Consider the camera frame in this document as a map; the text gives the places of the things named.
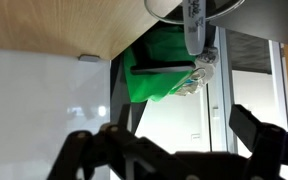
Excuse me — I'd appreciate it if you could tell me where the black office chair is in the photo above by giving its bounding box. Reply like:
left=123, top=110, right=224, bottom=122
left=109, top=0, right=288, bottom=135

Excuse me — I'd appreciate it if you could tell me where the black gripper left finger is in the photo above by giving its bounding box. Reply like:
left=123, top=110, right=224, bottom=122
left=46, top=104, right=192, bottom=180

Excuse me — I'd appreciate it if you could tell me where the white partition panel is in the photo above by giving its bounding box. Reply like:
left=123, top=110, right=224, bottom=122
left=0, top=47, right=112, bottom=180

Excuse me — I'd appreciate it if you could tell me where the white plastic bag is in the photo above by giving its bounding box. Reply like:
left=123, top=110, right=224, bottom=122
left=174, top=46, right=220, bottom=98

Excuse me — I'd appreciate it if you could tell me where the black chair armrest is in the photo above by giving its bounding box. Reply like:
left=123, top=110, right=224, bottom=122
left=130, top=60, right=197, bottom=75

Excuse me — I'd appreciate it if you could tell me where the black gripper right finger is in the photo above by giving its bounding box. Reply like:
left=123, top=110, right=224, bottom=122
left=228, top=104, right=288, bottom=180

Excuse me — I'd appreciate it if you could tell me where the grey partition bracket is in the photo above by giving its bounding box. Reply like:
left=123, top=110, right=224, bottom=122
left=77, top=53, right=102, bottom=63

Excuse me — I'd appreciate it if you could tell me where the green plastic bag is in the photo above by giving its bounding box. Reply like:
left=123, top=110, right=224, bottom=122
left=122, top=24, right=199, bottom=104

